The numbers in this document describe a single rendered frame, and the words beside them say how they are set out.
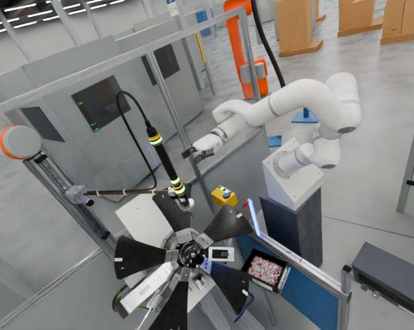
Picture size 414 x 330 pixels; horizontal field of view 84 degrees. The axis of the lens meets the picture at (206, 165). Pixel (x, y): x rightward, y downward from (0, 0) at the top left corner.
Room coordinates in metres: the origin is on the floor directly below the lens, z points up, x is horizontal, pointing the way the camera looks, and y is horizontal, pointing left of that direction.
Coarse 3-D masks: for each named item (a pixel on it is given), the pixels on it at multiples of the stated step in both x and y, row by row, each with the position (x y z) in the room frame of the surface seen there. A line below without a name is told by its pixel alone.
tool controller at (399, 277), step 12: (360, 252) 0.45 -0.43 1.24; (372, 252) 0.43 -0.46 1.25; (384, 252) 0.41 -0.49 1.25; (360, 264) 0.41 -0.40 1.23; (372, 264) 0.40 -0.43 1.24; (384, 264) 0.38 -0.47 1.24; (396, 264) 0.37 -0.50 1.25; (408, 264) 0.35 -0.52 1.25; (360, 276) 0.40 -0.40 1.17; (372, 276) 0.37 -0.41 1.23; (384, 276) 0.35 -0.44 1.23; (396, 276) 0.34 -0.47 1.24; (408, 276) 0.32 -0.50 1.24; (360, 288) 0.40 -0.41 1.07; (372, 288) 0.38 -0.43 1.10; (384, 288) 0.33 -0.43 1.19; (396, 288) 0.31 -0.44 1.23; (408, 288) 0.30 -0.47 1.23; (396, 300) 0.31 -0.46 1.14; (408, 300) 0.27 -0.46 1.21; (408, 312) 0.28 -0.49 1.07
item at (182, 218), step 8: (184, 184) 0.97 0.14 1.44; (160, 200) 0.97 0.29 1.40; (168, 200) 0.95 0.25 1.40; (160, 208) 0.95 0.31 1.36; (168, 208) 0.93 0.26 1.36; (176, 208) 0.90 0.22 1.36; (168, 216) 0.91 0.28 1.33; (176, 216) 0.88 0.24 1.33; (184, 216) 0.86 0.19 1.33; (176, 224) 0.86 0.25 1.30; (184, 224) 0.84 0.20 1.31
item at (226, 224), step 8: (224, 208) 0.96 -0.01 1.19; (232, 208) 0.95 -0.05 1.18; (216, 216) 0.93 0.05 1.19; (224, 216) 0.91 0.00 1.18; (232, 216) 0.90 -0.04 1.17; (216, 224) 0.88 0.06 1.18; (224, 224) 0.86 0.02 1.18; (232, 224) 0.85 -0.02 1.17; (240, 224) 0.84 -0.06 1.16; (248, 224) 0.84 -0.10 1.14; (208, 232) 0.84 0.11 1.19; (216, 232) 0.82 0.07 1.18; (224, 232) 0.81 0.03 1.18; (232, 232) 0.80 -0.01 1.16; (240, 232) 0.80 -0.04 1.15; (248, 232) 0.79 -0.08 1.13; (216, 240) 0.77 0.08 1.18
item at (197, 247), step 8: (192, 240) 0.83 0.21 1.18; (176, 248) 0.80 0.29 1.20; (184, 248) 0.73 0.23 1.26; (192, 248) 0.73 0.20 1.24; (200, 248) 0.73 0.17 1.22; (184, 256) 0.71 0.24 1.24; (200, 256) 0.71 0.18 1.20; (184, 264) 0.68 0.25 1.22; (192, 264) 0.68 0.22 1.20; (200, 264) 0.68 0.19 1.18
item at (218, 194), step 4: (216, 188) 1.30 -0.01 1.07; (224, 188) 1.27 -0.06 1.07; (212, 192) 1.27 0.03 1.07; (216, 192) 1.25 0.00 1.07; (220, 192) 1.24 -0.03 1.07; (224, 192) 1.22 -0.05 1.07; (232, 192) 1.19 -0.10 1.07; (212, 196) 1.27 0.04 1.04; (216, 196) 1.21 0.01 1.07; (220, 196) 1.20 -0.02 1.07; (232, 196) 1.16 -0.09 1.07; (216, 200) 1.22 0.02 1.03; (220, 200) 1.18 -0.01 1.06; (224, 200) 1.15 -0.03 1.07; (228, 200) 1.15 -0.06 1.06; (232, 200) 1.16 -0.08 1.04; (236, 200) 1.17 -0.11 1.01; (220, 204) 1.19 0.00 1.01; (232, 204) 1.16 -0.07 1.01
